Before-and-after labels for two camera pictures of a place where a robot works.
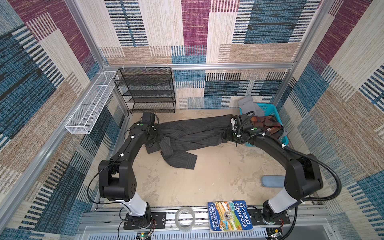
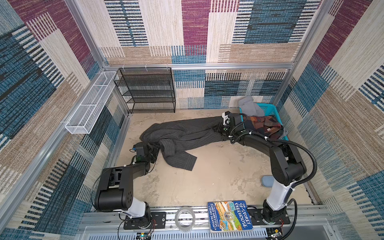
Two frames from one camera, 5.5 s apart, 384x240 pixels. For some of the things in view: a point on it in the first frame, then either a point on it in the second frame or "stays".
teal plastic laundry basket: (269, 109) stays
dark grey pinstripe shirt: (169, 136) stays
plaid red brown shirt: (270, 123) stays
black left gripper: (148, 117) → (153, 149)
